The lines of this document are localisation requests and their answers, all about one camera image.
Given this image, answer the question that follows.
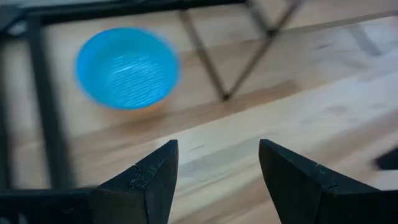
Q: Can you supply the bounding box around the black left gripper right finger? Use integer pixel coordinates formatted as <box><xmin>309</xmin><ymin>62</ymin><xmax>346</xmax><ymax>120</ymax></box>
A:
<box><xmin>259</xmin><ymin>139</ymin><xmax>398</xmax><ymax>224</ymax></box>

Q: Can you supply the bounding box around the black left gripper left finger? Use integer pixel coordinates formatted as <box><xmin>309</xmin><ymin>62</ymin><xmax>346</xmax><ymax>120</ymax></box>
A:
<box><xmin>90</xmin><ymin>139</ymin><xmax>179</xmax><ymax>224</ymax></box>

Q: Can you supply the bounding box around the small light blue bowl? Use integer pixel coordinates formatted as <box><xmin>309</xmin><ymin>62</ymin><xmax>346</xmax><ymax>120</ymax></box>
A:
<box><xmin>73</xmin><ymin>26</ymin><xmax>182</xmax><ymax>112</ymax></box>

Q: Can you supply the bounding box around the wooden shelf with black legs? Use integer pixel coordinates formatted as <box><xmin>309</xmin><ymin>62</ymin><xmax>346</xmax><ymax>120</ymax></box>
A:
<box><xmin>177</xmin><ymin>0</ymin><xmax>304</xmax><ymax>103</ymax></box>

